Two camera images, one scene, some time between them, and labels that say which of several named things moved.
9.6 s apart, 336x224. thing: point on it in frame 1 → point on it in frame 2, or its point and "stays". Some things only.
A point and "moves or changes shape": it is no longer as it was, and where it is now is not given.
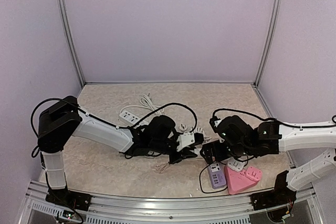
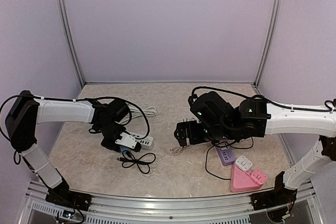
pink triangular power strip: (237, 181) moves or changes shape
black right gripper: (207, 149) → (181, 127)
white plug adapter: (235, 164) → (243, 162)
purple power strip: (217, 176) moves or changes shape
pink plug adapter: (253, 173) moves or changes shape
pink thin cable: (162, 167) moves or changes shape
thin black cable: (200, 182) moves or changes shape
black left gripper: (186, 154) → (105, 144)
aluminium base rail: (228, 209) stays
